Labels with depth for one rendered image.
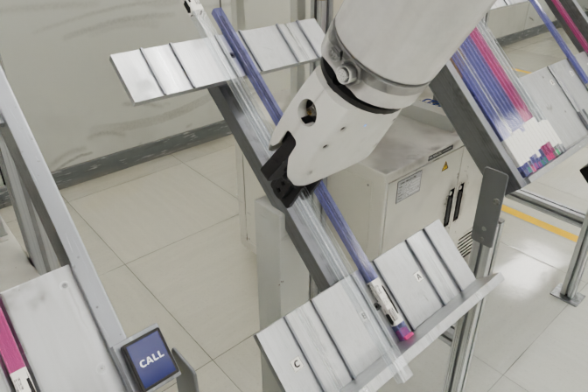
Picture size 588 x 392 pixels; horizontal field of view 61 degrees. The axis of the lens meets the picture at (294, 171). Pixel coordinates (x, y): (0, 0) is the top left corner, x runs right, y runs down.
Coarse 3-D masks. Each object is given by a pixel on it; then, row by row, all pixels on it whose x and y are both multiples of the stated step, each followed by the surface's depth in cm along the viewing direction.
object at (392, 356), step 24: (216, 48) 52; (240, 96) 51; (264, 120) 51; (264, 144) 51; (312, 216) 49; (336, 264) 48; (360, 288) 48; (360, 312) 47; (384, 336) 47; (384, 360) 47
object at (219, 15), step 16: (224, 16) 70; (224, 32) 69; (240, 48) 68; (256, 80) 67; (272, 96) 67; (272, 112) 66; (320, 192) 64; (336, 208) 64; (336, 224) 64; (352, 240) 63; (352, 256) 63; (368, 272) 62; (400, 336) 61
